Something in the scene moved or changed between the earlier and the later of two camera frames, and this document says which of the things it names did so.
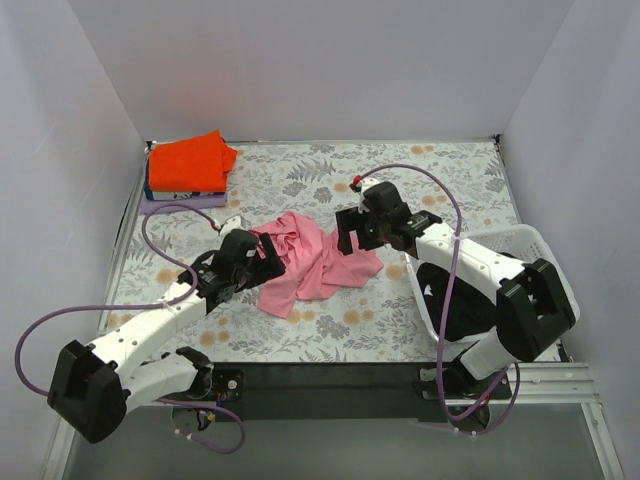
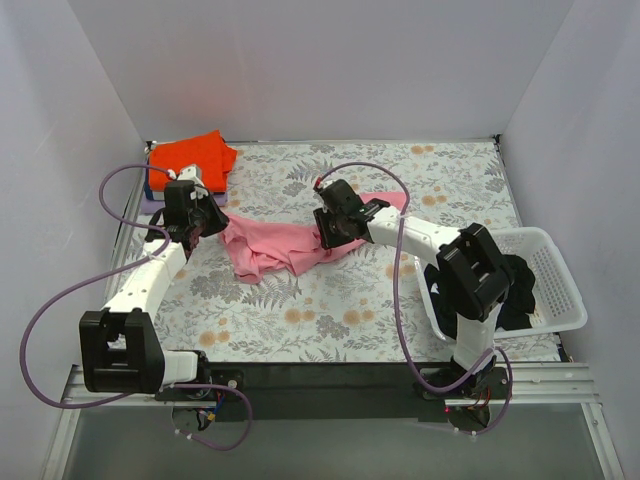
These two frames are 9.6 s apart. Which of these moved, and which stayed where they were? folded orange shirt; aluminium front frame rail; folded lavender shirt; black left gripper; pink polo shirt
Moved: pink polo shirt; black left gripper
Stayed: folded orange shirt; folded lavender shirt; aluminium front frame rail
